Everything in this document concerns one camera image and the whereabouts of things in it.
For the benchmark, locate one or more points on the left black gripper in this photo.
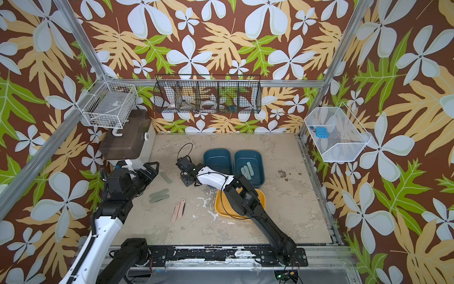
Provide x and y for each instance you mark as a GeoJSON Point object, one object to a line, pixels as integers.
{"type": "Point", "coordinates": [145, 176]}

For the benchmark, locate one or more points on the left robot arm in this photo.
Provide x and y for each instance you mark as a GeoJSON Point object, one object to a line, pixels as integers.
{"type": "Point", "coordinates": [105, 225]}

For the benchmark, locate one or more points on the yellow storage box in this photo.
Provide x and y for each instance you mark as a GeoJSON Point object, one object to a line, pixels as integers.
{"type": "Point", "coordinates": [223, 207]}

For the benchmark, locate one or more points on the white wire basket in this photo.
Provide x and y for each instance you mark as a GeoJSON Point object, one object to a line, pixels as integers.
{"type": "Point", "coordinates": [347, 135]}
{"type": "Point", "coordinates": [108, 103]}

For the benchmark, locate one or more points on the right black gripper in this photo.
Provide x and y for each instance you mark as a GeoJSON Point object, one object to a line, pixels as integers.
{"type": "Point", "coordinates": [185, 182]}

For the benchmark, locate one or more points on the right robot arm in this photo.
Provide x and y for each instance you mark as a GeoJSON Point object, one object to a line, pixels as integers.
{"type": "Point", "coordinates": [243, 199]}

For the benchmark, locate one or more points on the blue object in basket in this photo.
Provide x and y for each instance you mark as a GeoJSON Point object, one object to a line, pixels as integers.
{"type": "Point", "coordinates": [321, 132]}

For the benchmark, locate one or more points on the left teal storage box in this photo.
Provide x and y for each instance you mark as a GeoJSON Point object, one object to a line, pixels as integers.
{"type": "Point", "coordinates": [219, 160]}

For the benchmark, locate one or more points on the white wire basket left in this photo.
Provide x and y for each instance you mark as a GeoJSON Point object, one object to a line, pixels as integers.
{"type": "Point", "coordinates": [108, 103]}

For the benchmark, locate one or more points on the white wire basket right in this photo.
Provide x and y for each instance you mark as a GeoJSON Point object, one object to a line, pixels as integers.
{"type": "Point", "coordinates": [347, 135]}

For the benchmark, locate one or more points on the black wire basket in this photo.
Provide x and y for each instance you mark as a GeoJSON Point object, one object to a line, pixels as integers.
{"type": "Point", "coordinates": [212, 94]}

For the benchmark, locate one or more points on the teal storage box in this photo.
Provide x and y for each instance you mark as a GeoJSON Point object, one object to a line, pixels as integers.
{"type": "Point", "coordinates": [254, 157]}
{"type": "Point", "coordinates": [219, 160]}

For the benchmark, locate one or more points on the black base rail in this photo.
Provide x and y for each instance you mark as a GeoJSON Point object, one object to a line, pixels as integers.
{"type": "Point", "coordinates": [161, 256]}

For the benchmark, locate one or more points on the small electronics board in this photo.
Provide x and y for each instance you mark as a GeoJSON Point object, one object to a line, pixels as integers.
{"type": "Point", "coordinates": [287, 277]}

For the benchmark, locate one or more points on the brown lidded white container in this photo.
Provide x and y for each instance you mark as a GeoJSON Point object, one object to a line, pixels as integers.
{"type": "Point", "coordinates": [132, 144]}

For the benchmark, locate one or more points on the right teal storage box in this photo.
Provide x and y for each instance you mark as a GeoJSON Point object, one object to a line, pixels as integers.
{"type": "Point", "coordinates": [254, 157]}

